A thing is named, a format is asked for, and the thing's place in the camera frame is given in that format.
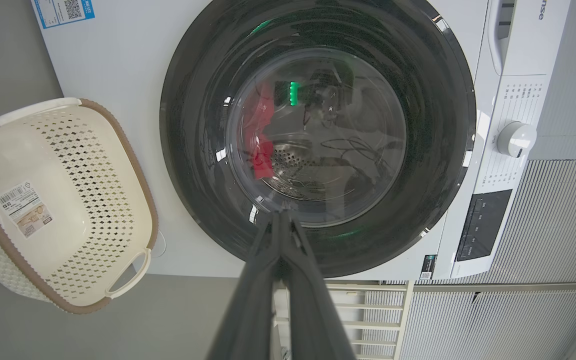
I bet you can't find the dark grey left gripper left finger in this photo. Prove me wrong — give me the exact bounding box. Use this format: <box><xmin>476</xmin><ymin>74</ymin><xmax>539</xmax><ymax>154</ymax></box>
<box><xmin>207</xmin><ymin>210</ymin><xmax>284</xmax><ymax>360</ymax></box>

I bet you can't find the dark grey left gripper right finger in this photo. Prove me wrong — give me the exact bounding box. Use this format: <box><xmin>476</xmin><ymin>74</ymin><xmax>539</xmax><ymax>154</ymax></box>
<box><xmin>283</xmin><ymin>210</ymin><xmax>357</xmax><ymax>360</ymax></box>

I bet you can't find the washing machine glass door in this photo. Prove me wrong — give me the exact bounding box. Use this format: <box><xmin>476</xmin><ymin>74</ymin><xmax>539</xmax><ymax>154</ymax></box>
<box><xmin>159</xmin><ymin>0</ymin><xmax>477</xmax><ymax>278</ymax></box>

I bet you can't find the red cloth garment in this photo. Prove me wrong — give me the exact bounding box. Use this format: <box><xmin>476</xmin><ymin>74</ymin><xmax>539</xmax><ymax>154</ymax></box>
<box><xmin>242</xmin><ymin>82</ymin><xmax>276</xmax><ymax>180</ymax></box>

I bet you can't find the steel drum with red clothes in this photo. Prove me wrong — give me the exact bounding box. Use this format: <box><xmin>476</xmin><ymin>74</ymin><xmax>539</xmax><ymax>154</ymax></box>
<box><xmin>255</xmin><ymin>140</ymin><xmax>364</xmax><ymax>202</ymax></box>

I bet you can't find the black washer display panel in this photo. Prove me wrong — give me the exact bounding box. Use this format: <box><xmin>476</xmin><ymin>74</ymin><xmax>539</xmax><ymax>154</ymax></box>
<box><xmin>456</xmin><ymin>189</ymin><xmax>513</xmax><ymax>262</ymax></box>

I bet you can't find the printed product label sticker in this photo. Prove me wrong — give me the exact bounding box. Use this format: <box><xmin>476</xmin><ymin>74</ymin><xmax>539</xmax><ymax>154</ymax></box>
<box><xmin>0</xmin><ymin>181</ymin><xmax>54</xmax><ymax>239</ymax></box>

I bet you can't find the cream perforated laundry basket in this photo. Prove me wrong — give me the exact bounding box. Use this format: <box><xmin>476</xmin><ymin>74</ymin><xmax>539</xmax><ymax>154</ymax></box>
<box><xmin>0</xmin><ymin>97</ymin><xmax>159</xmax><ymax>315</ymax></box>

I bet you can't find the white control dial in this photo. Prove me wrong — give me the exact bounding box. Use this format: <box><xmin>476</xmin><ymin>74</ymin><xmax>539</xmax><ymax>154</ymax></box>
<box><xmin>496</xmin><ymin>121</ymin><xmax>538</xmax><ymax>158</ymax></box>

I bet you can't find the white front-load washing machine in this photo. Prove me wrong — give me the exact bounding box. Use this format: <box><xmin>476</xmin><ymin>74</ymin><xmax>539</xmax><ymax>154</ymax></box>
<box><xmin>30</xmin><ymin>0</ymin><xmax>571</xmax><ymax>282</ymax></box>

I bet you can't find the white metal rack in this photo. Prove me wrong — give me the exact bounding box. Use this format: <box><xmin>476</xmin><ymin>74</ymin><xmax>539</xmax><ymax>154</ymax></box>
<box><xmin>273</xmin><ymin>280</ymin><xmax>576</xmax><ymax>360</ymax></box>

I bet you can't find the round white filter cover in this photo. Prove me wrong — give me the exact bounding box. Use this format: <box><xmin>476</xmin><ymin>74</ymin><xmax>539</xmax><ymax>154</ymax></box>
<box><xmin>150</xmin><ymin>230</ymin><xmax>167</xmax><ymax>258</ymax></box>

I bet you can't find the small black barcode sticker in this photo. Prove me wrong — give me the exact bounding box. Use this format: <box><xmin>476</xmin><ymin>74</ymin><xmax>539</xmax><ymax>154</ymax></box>
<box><xmin>419</xmin><ymin>255</ymin><xmax>437</xmax><ymax>281</ymax></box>

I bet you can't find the blue energy label sticker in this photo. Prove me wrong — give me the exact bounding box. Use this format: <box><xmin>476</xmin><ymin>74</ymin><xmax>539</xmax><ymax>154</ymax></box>
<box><xmin>33</xmin><ymin>0</ymin><xmax>95</xmax><ymax>29</ymax></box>

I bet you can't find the white detergent drawer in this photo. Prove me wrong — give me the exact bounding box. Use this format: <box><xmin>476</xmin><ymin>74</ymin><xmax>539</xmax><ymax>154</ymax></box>
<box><xmin>487</xmin><ymin>0</ymin><xmax>571</xmax><ymax>77</ymax></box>

